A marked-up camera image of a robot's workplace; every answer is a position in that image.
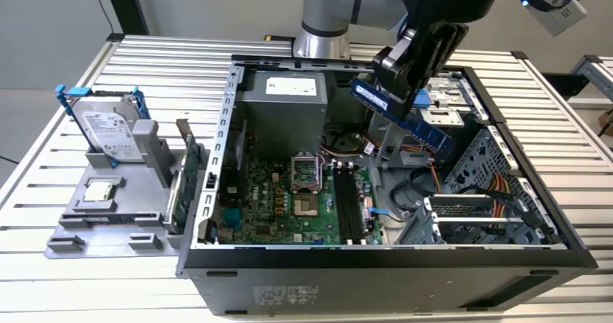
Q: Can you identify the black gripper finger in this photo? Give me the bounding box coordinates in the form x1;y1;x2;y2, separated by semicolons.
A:
371;27;418;100
398;20;468;104

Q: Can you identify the black RAM slot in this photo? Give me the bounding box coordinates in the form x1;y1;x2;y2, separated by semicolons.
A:
334;161;354;245
344;161;368;245

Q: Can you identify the round black case speaker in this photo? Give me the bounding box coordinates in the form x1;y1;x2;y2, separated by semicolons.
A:
331;132;366;156

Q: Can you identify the grey power supply unit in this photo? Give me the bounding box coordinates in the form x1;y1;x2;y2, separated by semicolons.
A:
236;70;330;159

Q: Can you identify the aluminium slat side table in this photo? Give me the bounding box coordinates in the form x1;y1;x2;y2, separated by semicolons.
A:
567;55;613;103

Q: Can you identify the metal socket cover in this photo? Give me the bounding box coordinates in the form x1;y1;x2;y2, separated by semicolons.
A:
289;152;320;192

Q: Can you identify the grey metal disk bay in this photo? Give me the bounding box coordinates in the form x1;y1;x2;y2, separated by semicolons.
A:
395;192;551;247

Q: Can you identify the brown cardboard box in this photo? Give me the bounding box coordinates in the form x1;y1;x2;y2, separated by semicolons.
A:
595;107;613;137

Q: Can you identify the CPU socket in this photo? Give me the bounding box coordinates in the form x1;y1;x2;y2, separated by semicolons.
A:
292;192;320;218

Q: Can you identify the green motherboard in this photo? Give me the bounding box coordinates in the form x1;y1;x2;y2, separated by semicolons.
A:
212;157;387;247

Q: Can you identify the green graphics card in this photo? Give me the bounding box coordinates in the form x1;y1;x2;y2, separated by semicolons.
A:
161;118;208;240

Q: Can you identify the black open PC case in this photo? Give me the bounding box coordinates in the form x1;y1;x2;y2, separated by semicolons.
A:
175;53;599;317

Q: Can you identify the hard disk in blue carrier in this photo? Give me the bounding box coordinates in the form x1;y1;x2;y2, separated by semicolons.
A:
56;85;153;170

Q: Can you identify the grey plastic parts rack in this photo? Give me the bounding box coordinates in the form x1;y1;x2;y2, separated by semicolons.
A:
42;121;211;263

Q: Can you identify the silver CPU chip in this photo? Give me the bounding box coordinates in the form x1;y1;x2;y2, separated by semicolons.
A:
80;181;116;205

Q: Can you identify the black table connector bracket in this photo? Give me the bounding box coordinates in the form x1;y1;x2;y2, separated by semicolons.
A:
539;72;590;101

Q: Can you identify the orange power wire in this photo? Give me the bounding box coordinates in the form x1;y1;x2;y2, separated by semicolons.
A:
427;159;442;195

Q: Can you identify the black data cable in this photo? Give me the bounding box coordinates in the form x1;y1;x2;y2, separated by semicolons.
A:
388;171;432;217

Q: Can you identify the blue tipped data cable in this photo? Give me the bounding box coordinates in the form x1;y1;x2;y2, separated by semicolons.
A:
364;205;408;224

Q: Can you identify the red yellow wire bundle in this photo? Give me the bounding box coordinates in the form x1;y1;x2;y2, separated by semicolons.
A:
482;174;512;219

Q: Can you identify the black vertical frame post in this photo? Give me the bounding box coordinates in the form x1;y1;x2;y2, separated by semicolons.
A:
101;0;151;37

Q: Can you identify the thin black wall cable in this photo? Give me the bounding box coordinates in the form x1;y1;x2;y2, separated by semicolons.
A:
92;0;116;34

